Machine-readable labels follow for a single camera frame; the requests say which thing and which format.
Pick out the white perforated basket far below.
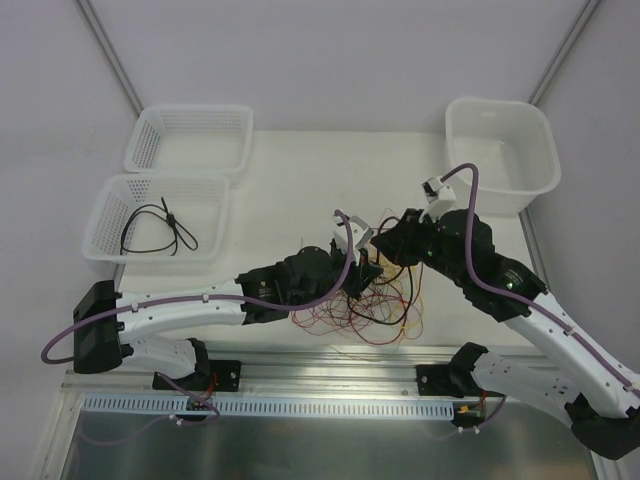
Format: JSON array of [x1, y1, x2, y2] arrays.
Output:
[[124, 104, 254, 182]]

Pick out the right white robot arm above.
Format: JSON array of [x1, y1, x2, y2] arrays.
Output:
[[371, 209, 639, 460]]

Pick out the white solid tub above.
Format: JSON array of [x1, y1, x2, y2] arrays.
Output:
[[445, 97, 561, 217]]

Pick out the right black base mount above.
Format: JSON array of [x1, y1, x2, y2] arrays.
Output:
[[415, 364, 482, 398]]

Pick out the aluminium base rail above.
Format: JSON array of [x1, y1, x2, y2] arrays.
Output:
[[61, 341, 556, 399]]

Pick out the white perforated basket near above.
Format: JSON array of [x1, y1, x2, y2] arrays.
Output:
[[82, 171, 231, 264]]

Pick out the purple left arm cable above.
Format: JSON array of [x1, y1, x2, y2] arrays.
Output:
[[40, 209, 359, 426]]

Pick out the white slotted cable duct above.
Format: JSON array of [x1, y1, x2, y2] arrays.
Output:
[[82, 394, 454, 421]]

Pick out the white perforated basket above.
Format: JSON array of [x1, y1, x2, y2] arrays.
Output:
[[82, 171, 231, 264], [124, 104, 254, 182]]

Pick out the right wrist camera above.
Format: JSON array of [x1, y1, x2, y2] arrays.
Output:
[[420, 177, 457, 222]]

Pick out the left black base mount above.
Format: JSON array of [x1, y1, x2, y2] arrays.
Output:
[[151, 359, 242, 392]]

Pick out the black USB cable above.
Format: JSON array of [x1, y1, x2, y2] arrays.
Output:
[[119, 196, 200, 256]]

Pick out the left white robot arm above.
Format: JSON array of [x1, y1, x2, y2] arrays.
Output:
[[72, 244, 383, 390]]

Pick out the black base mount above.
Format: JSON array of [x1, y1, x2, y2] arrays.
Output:
[[151, 359, 242, 392], [415, 364, 482, 398]]

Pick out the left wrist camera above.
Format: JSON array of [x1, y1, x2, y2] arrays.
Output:
[[333, 213, 374, 265]]

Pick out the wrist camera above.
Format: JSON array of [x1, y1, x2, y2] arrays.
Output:
[[333, 213, 374, 265], [420, 177, 457, 222]]

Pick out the red yellow wires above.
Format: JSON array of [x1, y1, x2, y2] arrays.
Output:
[[289, 207, 426, 356]]

